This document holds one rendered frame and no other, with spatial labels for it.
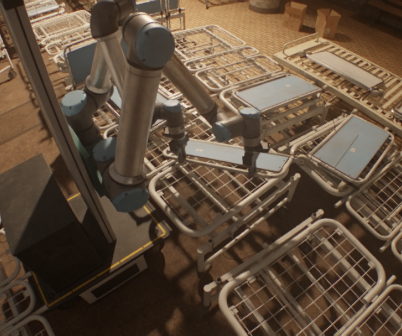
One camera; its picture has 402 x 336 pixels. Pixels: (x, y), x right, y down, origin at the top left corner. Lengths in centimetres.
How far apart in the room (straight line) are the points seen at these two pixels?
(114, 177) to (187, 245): 120
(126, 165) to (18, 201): 75
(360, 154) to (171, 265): 156
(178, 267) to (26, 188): 114
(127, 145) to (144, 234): 98
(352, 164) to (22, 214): 202
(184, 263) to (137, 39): 164
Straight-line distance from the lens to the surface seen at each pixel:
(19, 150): 338
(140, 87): 91
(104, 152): 127
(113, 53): 131
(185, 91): 119
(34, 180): 170
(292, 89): 268
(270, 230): 232
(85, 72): 298
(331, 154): 218
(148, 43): 84
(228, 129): 124
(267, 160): 162
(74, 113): 163
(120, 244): 191
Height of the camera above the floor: 197
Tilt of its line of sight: 49 degrees down
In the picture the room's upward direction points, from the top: straight up
